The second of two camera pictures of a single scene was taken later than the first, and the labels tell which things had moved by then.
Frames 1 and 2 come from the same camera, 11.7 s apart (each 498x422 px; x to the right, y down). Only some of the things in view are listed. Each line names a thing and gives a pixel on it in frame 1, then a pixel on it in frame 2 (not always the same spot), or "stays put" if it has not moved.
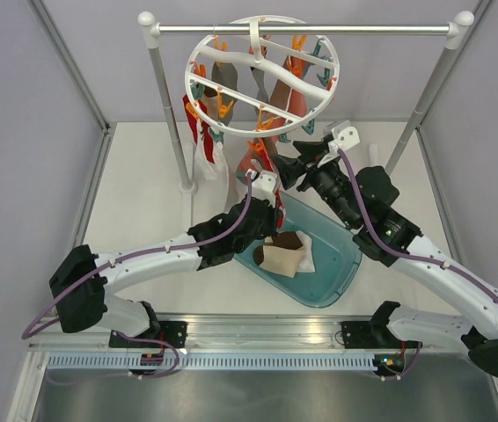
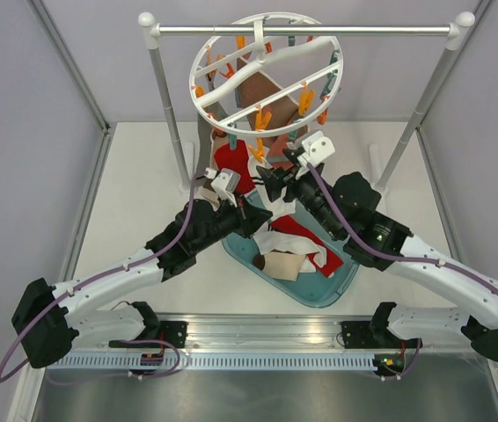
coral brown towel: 260,164 → 274,114
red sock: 194,125 → 289,226
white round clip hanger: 260,76 stays put
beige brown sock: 281,253 stays put
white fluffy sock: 306,264 stays put
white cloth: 211,179 → 268,240
